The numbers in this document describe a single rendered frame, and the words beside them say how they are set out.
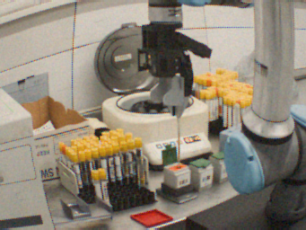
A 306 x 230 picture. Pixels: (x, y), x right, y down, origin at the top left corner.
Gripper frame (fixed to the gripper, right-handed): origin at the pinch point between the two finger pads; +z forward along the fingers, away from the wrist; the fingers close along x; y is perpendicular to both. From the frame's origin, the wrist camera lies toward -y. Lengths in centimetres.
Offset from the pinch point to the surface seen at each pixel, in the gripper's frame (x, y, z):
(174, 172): 1.1, 2.1, 13.2
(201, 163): 0.3, -6.3, 13.9
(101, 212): 4.4, 23.8, 16.5
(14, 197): 6.2, 47.8, 7.5
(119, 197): -4.2, 13.2, 18.4
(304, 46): -51, -129, 5
